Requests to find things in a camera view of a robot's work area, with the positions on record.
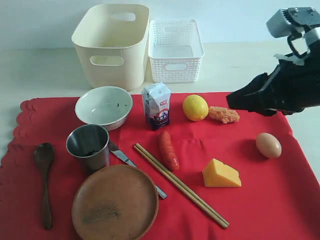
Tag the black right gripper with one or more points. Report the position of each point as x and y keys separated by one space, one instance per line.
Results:
x=293 y=86

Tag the orange fried chicken nugget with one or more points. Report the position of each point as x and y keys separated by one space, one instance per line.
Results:
x=223 y=114

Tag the brown egg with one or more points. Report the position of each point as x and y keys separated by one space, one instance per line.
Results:
x=268 y=145

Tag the yellow lemon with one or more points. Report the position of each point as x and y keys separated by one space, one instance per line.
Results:
x=195 y=107

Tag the yellow cheese wedge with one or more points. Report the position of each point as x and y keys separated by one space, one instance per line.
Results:
x=218 y=174

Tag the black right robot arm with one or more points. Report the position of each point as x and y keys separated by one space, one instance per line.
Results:
x=304 y=37

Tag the red tablecloth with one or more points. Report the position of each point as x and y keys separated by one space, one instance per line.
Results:
x=279 y=198

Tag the white perforated plastic basket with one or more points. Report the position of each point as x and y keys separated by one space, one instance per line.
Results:
x=175 y=51

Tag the blue white milk carton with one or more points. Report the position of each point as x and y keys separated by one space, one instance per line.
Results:
x=156 y=105

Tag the red sausage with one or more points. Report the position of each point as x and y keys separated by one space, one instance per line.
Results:
x=167 y=153

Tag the upper wooden chopstick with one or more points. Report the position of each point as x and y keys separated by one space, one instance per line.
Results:
x=185 y=185

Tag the wooden chopstick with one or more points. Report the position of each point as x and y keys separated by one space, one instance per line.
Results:
x=185 y=185
x=180 y=187

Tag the lower wooden chopstick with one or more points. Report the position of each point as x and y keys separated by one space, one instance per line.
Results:
x=180 y=187

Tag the pale green ceramic bowl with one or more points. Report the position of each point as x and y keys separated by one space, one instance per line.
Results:
x=107 y=106

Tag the metal table knife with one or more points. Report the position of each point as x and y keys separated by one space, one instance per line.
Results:
x=113 y=148

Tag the cream plastic tub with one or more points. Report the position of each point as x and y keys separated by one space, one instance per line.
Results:
x=111 y=42

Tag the stainless steel cup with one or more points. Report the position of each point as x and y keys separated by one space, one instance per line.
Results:
x=90 y=143

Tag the brown clay plate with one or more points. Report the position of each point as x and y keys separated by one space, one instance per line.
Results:
x=119 y=202

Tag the dark wooden spoon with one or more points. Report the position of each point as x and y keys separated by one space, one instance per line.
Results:
x=43 y=157

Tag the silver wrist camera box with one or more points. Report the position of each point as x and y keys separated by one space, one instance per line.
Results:
x=278 y=25

